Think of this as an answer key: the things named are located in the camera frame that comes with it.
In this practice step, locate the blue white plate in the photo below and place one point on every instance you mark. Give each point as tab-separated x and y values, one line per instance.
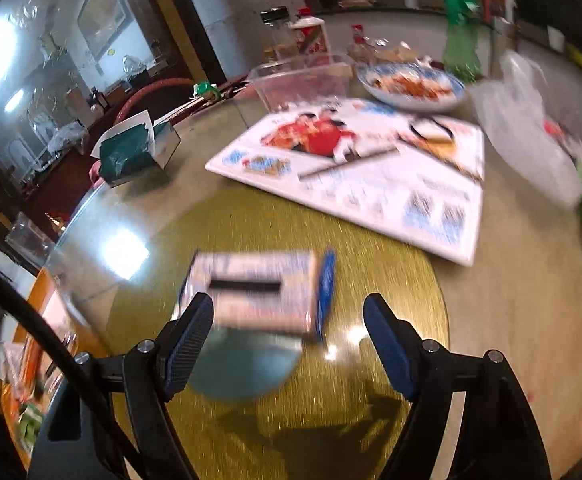
411	90

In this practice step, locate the framed wall painting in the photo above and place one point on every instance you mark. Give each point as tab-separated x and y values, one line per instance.
103	10

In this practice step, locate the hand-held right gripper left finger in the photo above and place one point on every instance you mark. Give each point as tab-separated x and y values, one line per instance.
191	347

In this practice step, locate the clear plastic container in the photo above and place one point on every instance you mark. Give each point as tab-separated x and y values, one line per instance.
296	85

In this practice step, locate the glass jar with black lid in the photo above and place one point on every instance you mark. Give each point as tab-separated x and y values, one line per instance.
276	30

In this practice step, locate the round-backed wooden chair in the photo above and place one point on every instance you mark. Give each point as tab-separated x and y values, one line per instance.
141	92

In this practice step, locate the yellow taped cardboard box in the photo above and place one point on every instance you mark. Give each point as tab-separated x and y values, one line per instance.
46	300

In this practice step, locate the green plastic bottle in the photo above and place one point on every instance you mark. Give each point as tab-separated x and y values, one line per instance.
461	35

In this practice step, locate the small red-capped jar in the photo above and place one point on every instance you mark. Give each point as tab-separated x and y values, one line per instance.
358	35

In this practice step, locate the green tissue box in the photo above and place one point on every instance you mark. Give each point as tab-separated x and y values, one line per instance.
131	155

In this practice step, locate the white plastic bag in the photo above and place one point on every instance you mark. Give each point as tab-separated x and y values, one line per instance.
526	130

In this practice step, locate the clear acrylic pitcher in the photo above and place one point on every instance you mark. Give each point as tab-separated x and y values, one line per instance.
28	240

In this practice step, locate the white cup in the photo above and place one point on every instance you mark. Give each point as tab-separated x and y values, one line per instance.
556	39

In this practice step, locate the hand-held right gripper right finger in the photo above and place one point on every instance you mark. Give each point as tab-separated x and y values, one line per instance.
388	347

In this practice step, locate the red box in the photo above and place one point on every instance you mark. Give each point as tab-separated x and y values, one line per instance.
493	4

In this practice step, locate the white spray bottle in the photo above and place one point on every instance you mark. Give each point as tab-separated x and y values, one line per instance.
511	2

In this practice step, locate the white red liquor bottle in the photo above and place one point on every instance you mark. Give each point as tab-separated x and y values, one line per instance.
311	40

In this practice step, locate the steel thermos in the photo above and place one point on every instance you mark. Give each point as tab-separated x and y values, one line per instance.
502	47

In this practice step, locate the gold round mat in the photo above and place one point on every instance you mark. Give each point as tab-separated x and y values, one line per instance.
321	425

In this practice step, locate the printed flyer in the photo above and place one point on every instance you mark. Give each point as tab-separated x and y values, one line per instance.
371	195

